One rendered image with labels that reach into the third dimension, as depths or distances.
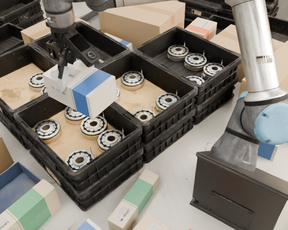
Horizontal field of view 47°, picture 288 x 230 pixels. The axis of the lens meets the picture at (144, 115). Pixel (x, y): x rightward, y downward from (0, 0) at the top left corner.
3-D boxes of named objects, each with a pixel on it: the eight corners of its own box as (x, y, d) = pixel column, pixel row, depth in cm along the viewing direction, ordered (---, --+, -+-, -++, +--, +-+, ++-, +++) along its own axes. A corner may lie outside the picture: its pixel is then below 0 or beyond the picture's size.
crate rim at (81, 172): (144, 132, 118) (144, 127, 116) (74, 182, 103) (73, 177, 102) (78, 82, 139) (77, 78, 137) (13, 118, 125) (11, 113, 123)
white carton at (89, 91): (117, 98, 109) (114, 76, 103) (93, 119, 102) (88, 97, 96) (73, 77, 118) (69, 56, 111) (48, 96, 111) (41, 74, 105)
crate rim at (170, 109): (199, 92, 132) (200, 88, 130) (144, 132, 118) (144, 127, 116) (132, 53, 153) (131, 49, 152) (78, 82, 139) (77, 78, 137)
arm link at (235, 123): (253, 136, 114) (269, 100, 113) (269, 145, 101) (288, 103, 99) (221, 124, 113) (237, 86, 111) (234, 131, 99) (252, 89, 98)
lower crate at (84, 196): (146, 167, 132) (145, 148, 124) (84, 215, 117) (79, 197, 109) (86, 117, 153) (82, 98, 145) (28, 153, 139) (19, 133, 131)
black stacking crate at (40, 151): (144, 149, 124) (143, 128, 116) (79, 198, 110) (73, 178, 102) (82, 100, 145) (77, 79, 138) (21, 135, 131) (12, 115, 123)
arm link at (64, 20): (78, 6, 90) (56, 18, 86) (81, 21, 93) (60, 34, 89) (59, -1, 93) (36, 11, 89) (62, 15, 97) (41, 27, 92)
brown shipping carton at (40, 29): (69, 34, 207) (64, 11, 196) (93, 47, 196) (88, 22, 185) (28, 55, 192) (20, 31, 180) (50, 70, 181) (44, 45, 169)
